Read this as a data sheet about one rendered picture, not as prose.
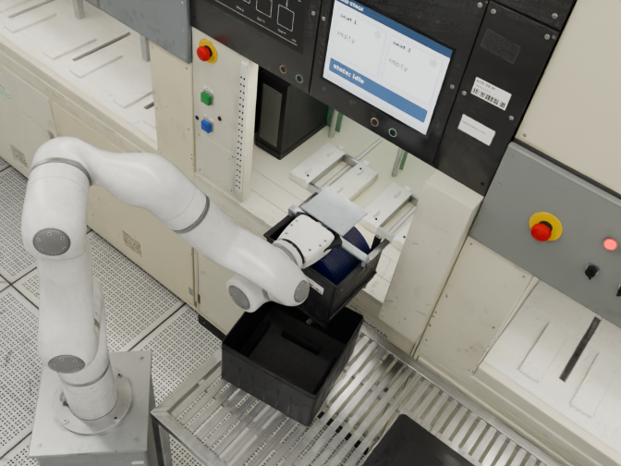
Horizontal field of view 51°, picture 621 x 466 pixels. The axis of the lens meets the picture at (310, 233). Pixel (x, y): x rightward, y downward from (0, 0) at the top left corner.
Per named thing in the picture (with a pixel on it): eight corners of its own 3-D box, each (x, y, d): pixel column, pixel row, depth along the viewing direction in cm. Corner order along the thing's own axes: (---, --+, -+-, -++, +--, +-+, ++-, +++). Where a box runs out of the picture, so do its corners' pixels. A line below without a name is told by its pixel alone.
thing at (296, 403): (271, 305, 193) (275, 269, 180) (355, 349, 186) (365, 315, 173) (218, 377, 176) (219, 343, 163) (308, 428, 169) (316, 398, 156)
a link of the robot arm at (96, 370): (53, 388, 149) (31, 332, 131) (61, 320, 160) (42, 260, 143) (108, 385, 151) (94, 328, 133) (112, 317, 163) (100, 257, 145)
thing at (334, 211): (255, 287, 172) (264, 205, 149) (304, 244, 184) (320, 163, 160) (327, 342, 164) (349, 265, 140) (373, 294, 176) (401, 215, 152)
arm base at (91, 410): (49, 437, 160) (34, 403, 146) (59, 368, 172) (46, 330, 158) (129, 433, 163) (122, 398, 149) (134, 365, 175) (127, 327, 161)
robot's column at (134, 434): (76, 549, 213) (27, 457, 156) (85, 464, 231) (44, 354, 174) (164, 541, 218) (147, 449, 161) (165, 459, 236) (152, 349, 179)
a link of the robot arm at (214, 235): (241, 200, 113) (322, 281, 135) (183, 185, 123) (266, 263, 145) (214, 243, 110) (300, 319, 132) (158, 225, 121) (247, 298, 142)
